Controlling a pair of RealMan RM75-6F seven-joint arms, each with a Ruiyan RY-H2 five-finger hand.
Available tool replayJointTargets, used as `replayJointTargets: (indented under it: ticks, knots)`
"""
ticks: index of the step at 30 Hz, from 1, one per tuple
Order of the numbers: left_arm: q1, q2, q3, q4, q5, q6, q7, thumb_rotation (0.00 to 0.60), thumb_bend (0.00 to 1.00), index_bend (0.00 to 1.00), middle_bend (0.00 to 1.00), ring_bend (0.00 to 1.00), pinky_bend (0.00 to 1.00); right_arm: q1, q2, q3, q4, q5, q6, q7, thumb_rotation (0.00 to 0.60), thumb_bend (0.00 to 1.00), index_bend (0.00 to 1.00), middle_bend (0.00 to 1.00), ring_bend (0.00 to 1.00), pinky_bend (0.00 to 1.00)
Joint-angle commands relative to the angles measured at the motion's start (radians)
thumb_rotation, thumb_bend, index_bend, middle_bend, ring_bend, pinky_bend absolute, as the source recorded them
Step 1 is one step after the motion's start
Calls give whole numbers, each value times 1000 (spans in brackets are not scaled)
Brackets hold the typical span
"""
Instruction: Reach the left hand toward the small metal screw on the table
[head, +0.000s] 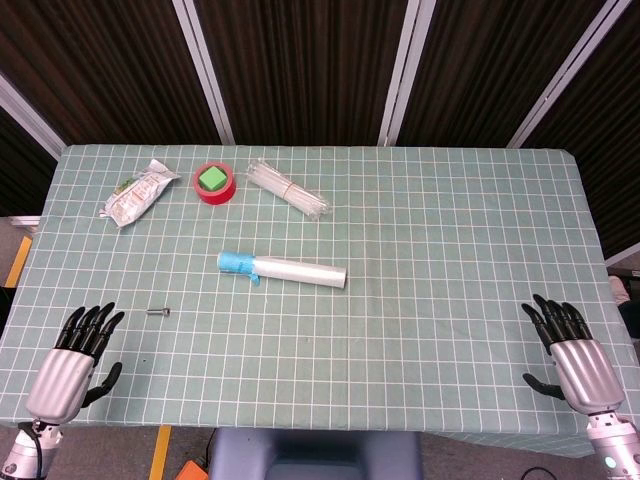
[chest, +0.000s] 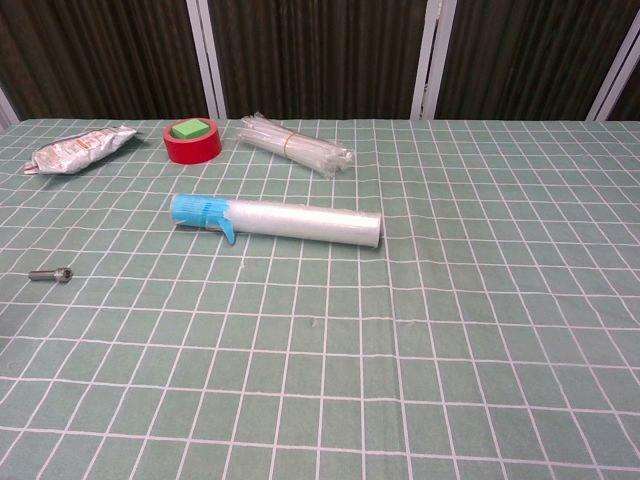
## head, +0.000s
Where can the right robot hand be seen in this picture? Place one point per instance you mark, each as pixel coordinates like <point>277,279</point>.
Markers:
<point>585,372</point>

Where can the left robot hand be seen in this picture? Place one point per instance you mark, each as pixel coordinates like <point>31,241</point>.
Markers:
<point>60,380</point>

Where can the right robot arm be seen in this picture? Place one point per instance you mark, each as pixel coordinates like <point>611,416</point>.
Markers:
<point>612,445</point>

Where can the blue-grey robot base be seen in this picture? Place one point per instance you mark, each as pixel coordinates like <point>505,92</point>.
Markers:
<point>315,455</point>

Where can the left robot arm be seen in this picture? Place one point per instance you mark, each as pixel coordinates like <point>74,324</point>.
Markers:
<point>27,452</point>

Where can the small metal screw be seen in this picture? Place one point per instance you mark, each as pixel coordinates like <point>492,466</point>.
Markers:
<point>159,311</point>

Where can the yellow floor tape strip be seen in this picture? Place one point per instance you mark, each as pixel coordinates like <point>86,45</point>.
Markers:
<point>18,261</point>

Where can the orange box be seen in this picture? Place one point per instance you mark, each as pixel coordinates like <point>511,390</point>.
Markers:
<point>191,471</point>

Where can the white snack packet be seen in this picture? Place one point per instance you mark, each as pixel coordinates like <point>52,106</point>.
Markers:
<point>137,192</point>

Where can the plastic bag roll blue band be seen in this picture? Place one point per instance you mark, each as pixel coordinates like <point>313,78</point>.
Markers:
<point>280,269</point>

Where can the red tape roll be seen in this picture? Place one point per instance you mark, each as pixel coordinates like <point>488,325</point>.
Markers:
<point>215,183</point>

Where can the green foam cube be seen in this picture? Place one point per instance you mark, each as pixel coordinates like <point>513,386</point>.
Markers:
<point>210,178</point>

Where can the green checkered tablecloth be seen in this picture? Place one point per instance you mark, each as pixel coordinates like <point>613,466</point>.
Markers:
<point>320,290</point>

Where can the bundle of clear straws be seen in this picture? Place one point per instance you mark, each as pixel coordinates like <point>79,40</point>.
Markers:
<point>287,188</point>

